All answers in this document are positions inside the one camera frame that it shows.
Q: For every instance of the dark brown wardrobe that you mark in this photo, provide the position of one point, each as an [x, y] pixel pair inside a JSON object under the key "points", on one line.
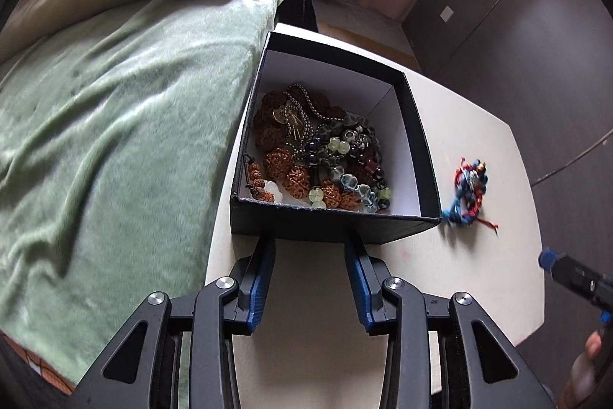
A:
{"points": [[550, 45]]}

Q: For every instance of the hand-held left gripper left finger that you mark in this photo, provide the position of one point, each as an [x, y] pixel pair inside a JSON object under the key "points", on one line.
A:
{"points": [[258, 289]]}

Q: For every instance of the black cardboard box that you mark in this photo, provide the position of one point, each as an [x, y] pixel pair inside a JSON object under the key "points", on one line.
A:
{"points": [[335, 227]]}

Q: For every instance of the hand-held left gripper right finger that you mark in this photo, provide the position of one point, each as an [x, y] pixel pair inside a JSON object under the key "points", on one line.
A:
{"points": [[361, 289]]}

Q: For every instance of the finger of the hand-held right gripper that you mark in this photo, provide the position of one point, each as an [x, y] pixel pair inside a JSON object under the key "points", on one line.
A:
{"points": [[550, 259]]}

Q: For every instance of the green bed blanket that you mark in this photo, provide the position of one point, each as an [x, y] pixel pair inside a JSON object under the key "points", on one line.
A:
{"points": [[119, 140]]}

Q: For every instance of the white wall outlet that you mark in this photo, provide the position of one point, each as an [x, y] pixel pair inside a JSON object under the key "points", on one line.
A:
{"points": [[448, 13]]}

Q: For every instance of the white low table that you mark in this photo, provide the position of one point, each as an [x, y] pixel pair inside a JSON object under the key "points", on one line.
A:
{"points": [[479, 126]]}

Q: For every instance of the person's right hand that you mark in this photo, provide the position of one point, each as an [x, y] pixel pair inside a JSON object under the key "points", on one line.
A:
{"points": [[586, 366]]}

